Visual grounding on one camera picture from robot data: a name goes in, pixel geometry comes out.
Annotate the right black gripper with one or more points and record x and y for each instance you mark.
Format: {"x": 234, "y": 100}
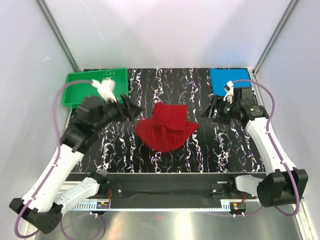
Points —
{"x": 217, "y": 103}

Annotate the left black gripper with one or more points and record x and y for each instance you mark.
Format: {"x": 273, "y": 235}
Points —
{"x": 131, "y": 110}

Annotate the red t shirt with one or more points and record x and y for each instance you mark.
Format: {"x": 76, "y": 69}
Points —
{"x": 168, "y": 128}

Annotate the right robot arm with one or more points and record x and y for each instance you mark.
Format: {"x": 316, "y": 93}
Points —
{"x": 283, "y": 184}

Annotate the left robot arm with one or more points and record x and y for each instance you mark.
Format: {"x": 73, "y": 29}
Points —
{"x": 42, "y": 206}

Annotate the folded blue t shirt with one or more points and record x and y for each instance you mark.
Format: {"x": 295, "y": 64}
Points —
{"x": 220, "y": 76}

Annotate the green plastic tray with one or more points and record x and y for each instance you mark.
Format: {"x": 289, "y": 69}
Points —
{"x": 75, "y": 94}

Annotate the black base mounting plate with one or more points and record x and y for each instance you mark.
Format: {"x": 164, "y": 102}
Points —
{"x": 172, "y": 191}

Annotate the right small connector board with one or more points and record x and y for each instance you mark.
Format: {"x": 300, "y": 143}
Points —
{"x": 238, "y": 206}

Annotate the small connector board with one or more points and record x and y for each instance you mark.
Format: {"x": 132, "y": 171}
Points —
{"x": 238, "y": 206}
{"x": 103, "y": 205}

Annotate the left small connector board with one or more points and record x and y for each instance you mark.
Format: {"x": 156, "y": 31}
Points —
{"x": 103, "y": 205}

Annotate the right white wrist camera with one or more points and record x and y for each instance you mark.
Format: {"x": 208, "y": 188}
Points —
{"x": 229, "y": 92}

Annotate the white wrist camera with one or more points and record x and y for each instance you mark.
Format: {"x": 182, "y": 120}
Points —
{"x": 229, "y": 92}
{"x": 105, "y": 88}

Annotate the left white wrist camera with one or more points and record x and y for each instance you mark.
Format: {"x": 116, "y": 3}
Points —
{"x": 105, "y": 88}

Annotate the right aluminium corner post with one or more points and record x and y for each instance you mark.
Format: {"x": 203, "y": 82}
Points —
{"x": 292, "y": 5}

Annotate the aluminium corner post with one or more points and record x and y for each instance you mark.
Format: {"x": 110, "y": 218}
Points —
{"x": 45, "y": 10}
{"x": 292, "y": 5}

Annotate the left aluminium corner post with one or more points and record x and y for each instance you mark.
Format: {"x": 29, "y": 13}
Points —
{"x": 45, "y": 10}

